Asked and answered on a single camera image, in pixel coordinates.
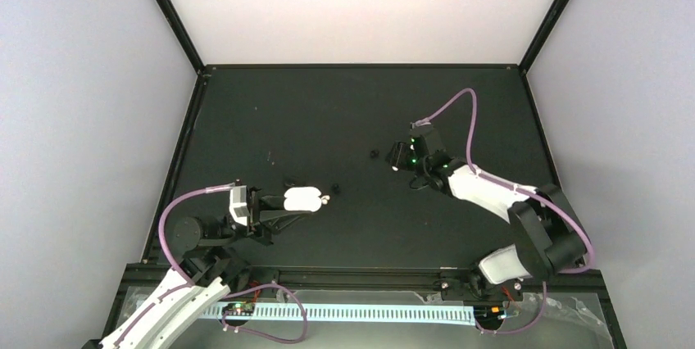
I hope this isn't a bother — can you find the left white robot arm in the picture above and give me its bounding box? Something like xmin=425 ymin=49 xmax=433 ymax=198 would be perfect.
xmin=84 ymin=183 xmax=330 ymax=348

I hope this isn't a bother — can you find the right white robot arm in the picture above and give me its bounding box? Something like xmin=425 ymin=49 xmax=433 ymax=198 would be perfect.
xmin=386 ymin=124 xmax=593 ymax=299

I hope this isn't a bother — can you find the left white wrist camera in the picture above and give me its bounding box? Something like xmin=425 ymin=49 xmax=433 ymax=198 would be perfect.
xmin=229 ymin=185 xmax=251 ymax=226

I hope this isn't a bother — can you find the right black frame post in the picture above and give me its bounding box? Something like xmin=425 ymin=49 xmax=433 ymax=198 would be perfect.
xmin=519 ymin=0 xmax=570 ymax=75

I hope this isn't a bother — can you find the purple cable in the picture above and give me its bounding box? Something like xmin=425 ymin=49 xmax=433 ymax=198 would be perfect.
xmin=411 ymin=87 xmax=597 ymax=336
xmin=111 ymin=184 xmax=311 ymax=349

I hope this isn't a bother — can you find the black frame post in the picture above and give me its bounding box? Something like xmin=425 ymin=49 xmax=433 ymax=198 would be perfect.
xmin=155 ymin=0 xmax=205 ymax=74
xmin=519 ymin=0 xmax=570 ymax=75

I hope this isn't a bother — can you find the white earbud charging case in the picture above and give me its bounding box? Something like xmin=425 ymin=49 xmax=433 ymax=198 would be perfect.
xmin=283 ymin=187 xmax=323 ymax=212

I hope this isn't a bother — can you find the black front mounting rail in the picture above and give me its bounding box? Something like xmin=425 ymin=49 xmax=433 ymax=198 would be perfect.
xmin=116 ymin=264 xmax=610 ymax=305

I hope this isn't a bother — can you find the left black frame post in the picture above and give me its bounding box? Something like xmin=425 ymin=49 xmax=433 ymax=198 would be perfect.
xmin=155 ymin=0 xmax=205 ymax=74

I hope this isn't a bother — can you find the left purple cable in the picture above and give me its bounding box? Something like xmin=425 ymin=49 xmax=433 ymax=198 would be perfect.
xmin=111 ymin=184 xmax=311 ymax=349

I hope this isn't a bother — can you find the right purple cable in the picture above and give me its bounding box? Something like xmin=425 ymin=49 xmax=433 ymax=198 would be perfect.
xmin=411 ymin=87 xmax=597 ymax=336

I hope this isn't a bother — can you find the white slotted cable duct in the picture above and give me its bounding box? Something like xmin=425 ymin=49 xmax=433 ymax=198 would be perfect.
xmin=200 ymin=302 xmax=475 ymax=326

